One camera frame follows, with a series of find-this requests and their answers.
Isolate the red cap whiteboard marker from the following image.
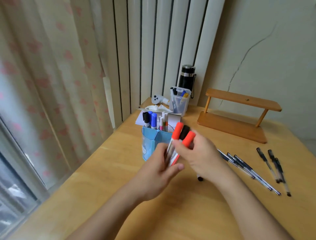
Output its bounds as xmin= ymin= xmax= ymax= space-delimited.
xmin=166 ymin=122 xmax=184 ymax=161
xmin=170 ymin=131 xmax=196 ymax=166

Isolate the person's left forearm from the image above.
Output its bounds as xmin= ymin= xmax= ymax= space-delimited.
xmin=65 ymin=188 xmax=146 ymax=240

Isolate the wooden desktop shelf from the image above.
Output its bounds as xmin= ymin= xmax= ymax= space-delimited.
xmin=197 ymin=88 xmax=282 ymax=144

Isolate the black insulated bottle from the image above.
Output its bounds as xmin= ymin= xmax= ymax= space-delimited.
xmin=178 ymin=65 xmax=197 ymax=99

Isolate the pink floral curtain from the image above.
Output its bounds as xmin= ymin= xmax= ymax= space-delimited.
xmin=0 ymin=0 xmax=116 ymax=193

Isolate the person's left hand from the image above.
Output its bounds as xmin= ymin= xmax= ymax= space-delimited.
xmin=131 ymin=142 xmax=185 ymax=202

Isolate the window frame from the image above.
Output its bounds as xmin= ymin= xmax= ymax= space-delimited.
xmin=0 ymin=116 xmax=50 ymax=239

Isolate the person's right forearm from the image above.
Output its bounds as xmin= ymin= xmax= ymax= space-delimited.
xmin=212 ymin=173 xmax=294 ymax=240

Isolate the group of black ballpoint pens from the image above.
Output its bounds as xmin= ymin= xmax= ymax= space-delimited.
xmin=217 ymin=147 xmax=292 ymax=197

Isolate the person's right hand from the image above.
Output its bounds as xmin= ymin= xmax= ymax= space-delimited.
xmin=172 ymin=129 xmax=237 ymax=184

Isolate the white handheld controller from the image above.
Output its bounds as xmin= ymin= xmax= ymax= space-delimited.
xmin=151 ymin=95 xmax=170 ymax=105

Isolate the clear plastic pen holder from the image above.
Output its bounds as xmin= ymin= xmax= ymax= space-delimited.
xmin=170 ymin=87 xmax=192 ymax=116

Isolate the crumpled white tissue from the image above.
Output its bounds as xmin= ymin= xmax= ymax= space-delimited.
xmin=144 ymin=104 xmax=173 ymax=113

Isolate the white vertical panel radiator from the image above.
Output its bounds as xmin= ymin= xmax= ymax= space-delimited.
xmin=99 ymin=0 xmax=225 ymax=122

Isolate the blue plastic pen holder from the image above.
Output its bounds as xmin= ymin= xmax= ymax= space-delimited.
xmin=141 ymin=126 xmax=173 ymax=162

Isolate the white cardboard box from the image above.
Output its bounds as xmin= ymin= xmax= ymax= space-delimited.
xmin=135 ymin=108 xmax=182 ymax=134

